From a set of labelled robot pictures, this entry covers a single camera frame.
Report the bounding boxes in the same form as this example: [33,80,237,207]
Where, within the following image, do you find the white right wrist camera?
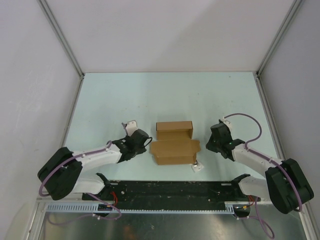
[219,117,233,132]

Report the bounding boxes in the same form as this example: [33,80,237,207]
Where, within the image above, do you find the aluminium corner post left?
[37,0,84,79]

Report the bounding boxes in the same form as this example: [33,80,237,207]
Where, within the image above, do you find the aluminium corner post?
[256,0,305,77]
[37,0,84,79]

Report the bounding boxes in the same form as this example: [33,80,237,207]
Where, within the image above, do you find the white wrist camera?
[121,120,138,137]
[219,117,233,132]

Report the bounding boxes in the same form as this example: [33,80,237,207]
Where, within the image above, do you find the small clear plastic packet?
[191,161,204,173]

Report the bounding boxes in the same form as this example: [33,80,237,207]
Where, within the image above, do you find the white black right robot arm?
[205,120,314,214]

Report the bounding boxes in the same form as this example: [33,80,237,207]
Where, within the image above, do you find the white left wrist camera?
[121,120,138,137]

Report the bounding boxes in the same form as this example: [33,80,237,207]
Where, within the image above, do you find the aluminium corner post right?
[256,0,305,77]

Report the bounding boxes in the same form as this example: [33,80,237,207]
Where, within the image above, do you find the grey slotted cable duct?
[45,202,250,215]

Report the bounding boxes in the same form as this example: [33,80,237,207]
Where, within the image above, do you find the aluminium rail right side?
[253,72,287,160]

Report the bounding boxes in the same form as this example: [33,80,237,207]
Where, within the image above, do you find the brown cardboard box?
[150,121,201,165]

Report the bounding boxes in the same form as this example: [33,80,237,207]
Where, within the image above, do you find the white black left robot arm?
[37,128,153,201]

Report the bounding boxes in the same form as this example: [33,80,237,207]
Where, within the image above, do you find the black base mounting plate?
[95,180,250,202]

